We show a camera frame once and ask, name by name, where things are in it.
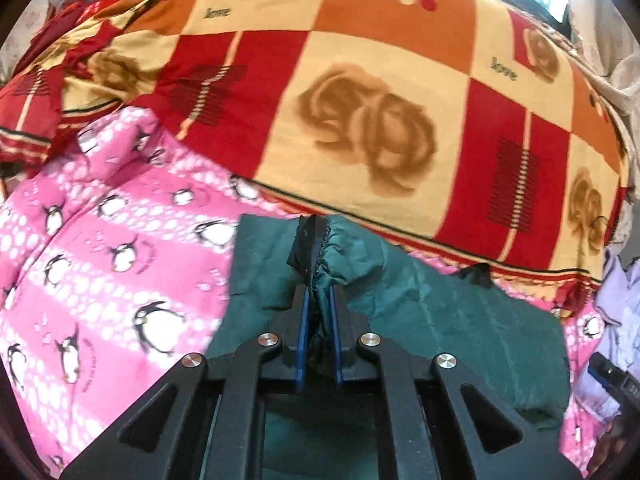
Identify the beige cloth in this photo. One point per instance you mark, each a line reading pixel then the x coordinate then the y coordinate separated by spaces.
pixel 607 45

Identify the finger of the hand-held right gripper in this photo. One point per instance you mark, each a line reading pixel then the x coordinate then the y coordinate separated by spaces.
pixel 602 372

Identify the pink penguin print blanket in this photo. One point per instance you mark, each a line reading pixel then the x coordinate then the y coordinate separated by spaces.
pixel 125 260

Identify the lavender jacket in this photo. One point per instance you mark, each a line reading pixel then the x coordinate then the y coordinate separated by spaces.
pixel 620 290

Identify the person's right hand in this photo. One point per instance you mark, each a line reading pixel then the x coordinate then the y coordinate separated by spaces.
pixel 620 445

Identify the checkered rose print blanket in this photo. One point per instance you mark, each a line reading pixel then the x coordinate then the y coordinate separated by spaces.
pixel 350 60

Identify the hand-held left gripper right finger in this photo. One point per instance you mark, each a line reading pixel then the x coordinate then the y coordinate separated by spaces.
pixel 336 340

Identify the green puffer jacket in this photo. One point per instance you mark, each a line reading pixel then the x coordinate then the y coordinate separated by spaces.
pixel 425 310

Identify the white floral cloth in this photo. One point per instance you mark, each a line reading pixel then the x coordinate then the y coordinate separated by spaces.
pixel 35 15

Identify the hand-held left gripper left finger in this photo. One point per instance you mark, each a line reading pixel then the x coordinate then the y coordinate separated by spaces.
pixel 300 340

